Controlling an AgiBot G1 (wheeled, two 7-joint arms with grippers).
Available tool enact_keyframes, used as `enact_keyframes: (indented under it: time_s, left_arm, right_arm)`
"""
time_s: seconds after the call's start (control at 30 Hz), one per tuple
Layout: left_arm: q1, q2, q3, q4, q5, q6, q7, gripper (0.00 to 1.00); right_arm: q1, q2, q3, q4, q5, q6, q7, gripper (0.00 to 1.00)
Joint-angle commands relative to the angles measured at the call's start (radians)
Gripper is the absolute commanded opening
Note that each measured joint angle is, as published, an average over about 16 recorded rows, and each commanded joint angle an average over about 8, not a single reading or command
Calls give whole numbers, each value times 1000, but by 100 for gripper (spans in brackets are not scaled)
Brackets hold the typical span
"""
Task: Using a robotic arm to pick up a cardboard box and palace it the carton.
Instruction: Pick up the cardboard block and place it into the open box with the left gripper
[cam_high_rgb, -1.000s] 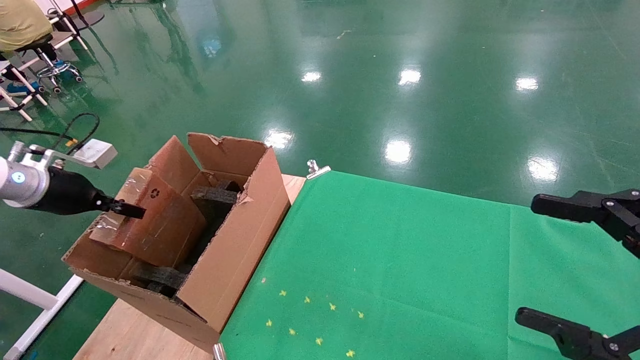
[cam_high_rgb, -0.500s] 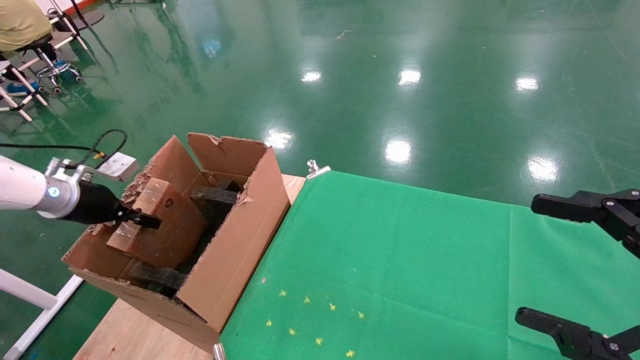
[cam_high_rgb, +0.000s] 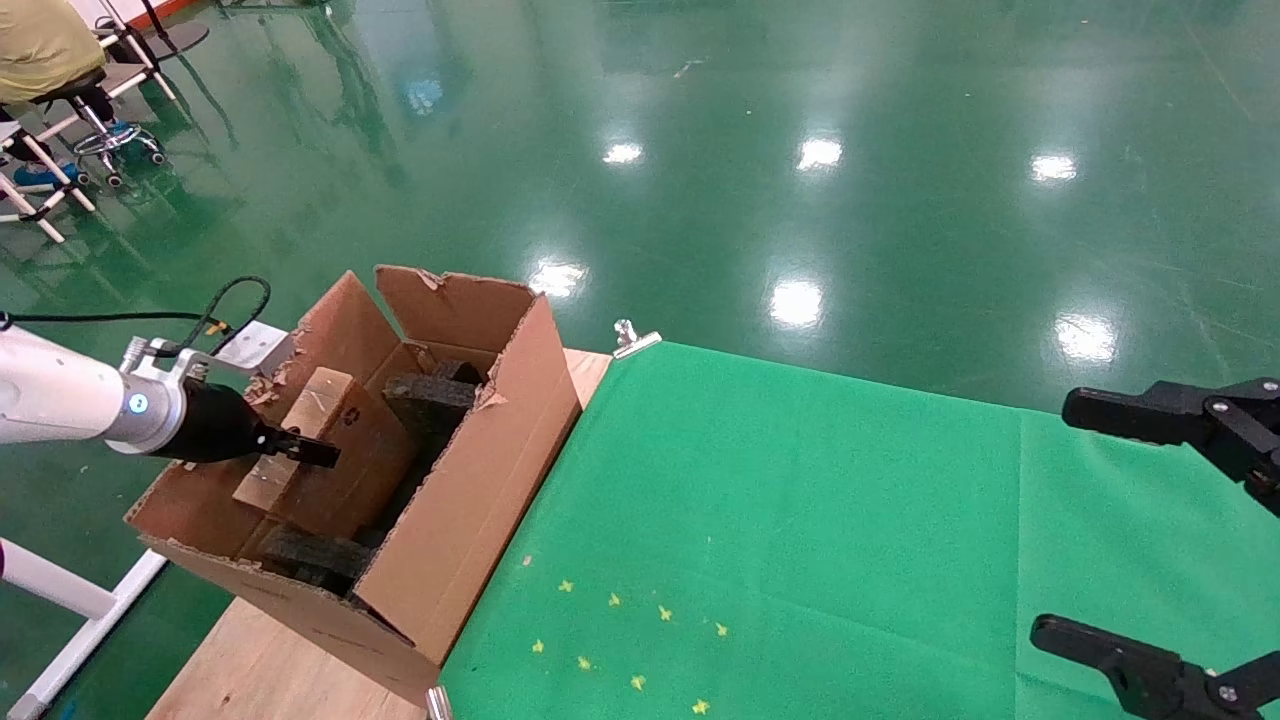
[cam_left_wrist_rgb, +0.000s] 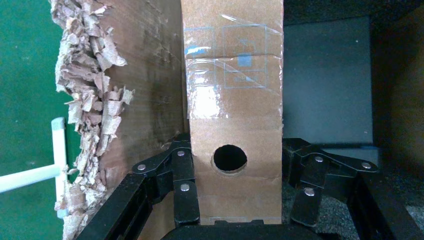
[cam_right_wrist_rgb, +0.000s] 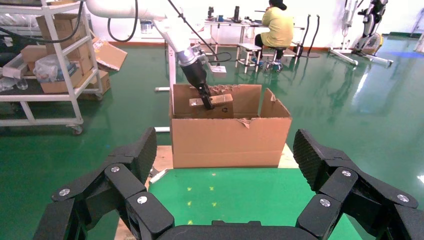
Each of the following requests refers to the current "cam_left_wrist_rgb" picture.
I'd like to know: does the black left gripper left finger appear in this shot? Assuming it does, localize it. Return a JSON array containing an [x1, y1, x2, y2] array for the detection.
[[132, 132, 201, 227]]

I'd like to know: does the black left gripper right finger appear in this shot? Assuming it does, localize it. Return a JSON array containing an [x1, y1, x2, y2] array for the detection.
[[282, 137, 379, 228]]

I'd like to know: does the small taped cardboard box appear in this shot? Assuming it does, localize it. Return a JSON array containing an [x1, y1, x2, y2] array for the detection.
[[180, 0, 285, 227]]

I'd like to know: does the torn brown cardboard carton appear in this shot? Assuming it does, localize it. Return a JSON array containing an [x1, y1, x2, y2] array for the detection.
[[49, 0, 424, 240]]

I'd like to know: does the black foam padding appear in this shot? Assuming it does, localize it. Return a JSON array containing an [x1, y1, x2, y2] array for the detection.
[[281, 145, 424, 240]]

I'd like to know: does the dark grey flat panel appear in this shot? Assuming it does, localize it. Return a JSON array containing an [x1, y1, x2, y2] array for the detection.
[[282, 15, 375, 147]]

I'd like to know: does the white pipe frame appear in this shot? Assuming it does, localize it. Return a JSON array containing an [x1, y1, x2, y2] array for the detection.
[[0, 117, 68, 220]]

